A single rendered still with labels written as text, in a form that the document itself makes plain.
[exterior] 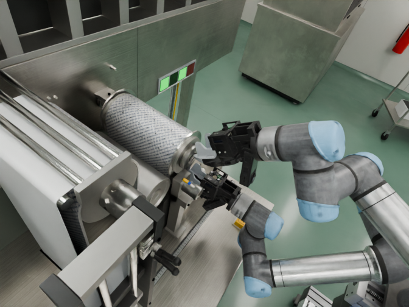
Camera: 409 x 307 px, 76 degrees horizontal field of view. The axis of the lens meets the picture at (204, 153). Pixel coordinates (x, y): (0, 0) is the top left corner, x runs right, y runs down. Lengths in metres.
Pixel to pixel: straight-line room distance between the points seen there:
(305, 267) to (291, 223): 1.51
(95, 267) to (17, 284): 0.63
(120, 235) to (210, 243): 0.64
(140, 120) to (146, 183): 0.17
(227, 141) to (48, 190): 0.35
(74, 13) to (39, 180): 0.43
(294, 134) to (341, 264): 0.43
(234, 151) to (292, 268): 0.39
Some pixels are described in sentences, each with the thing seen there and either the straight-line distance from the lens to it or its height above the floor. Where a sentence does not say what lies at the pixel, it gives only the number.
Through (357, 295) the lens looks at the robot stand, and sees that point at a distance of 1.33.
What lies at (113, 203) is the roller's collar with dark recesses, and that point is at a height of 1.36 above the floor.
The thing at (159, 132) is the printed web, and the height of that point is 1.30.
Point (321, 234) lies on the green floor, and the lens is 2.41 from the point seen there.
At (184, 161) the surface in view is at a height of 1.27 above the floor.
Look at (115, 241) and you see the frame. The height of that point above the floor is 1.44.
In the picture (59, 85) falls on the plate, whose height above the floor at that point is 1.36.
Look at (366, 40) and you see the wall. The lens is 5.10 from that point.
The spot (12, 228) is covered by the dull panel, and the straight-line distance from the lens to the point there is 1.00.
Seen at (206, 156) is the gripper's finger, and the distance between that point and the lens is 0.66.
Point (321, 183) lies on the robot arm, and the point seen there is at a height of 1.44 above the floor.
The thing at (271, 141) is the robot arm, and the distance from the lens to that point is 0.53.
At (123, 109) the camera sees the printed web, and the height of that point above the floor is 1.30.
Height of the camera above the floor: 1.78
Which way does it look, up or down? 46 degrees down
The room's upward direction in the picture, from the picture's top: 16 degrees clockwise
